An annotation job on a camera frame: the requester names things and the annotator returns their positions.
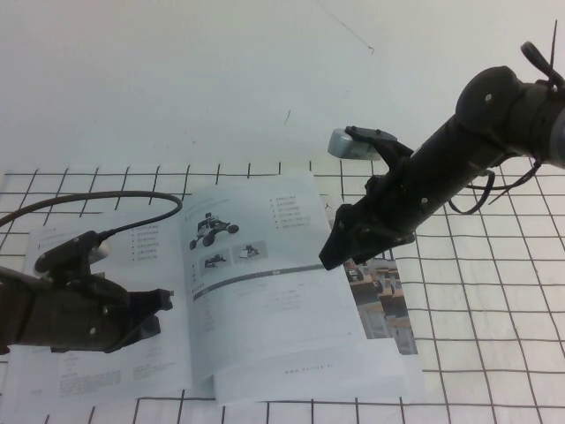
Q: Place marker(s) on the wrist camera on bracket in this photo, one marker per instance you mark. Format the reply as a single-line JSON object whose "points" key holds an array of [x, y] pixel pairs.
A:
{"points": [[66, 254], [348, 146]]}

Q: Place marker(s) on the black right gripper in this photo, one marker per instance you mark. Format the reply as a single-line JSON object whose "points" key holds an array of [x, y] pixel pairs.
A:
{"points": [[388, 207]]}

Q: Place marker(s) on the thin black zip tie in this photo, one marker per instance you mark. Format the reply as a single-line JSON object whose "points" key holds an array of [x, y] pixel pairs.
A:
{"points": [[553, 44]]}

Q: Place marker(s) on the black and grey right robot arm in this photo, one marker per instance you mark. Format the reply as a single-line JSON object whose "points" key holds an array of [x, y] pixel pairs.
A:
{"points": [[485, 106]]}

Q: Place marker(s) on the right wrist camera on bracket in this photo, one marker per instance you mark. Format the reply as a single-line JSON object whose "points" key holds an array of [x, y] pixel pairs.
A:
{"points": [[348, 146]]}

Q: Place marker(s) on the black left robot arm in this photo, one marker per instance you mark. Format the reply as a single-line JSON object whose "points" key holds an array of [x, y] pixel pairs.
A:
{"points": [[13, 309]]}

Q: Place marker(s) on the white product catalogue book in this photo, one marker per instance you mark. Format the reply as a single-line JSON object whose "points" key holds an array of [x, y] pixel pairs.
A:
{"points": [[265, 309]]}

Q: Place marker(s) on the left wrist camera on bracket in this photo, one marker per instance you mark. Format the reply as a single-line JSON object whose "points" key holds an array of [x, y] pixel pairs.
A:
{"points": [[66, 254]]}

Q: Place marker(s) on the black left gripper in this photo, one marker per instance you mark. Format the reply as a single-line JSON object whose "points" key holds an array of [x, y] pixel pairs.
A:
{"points": [[79, 318]]}

